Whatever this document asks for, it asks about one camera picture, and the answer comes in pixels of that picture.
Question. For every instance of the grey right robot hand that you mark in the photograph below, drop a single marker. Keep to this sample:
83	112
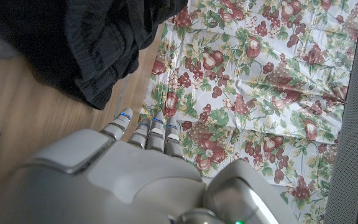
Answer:
120	183

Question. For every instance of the black crumpled garment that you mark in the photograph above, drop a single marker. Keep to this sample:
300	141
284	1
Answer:
82	40

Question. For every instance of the floral fruit print backdrop cloth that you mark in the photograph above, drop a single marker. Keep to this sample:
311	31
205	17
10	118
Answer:
253	87

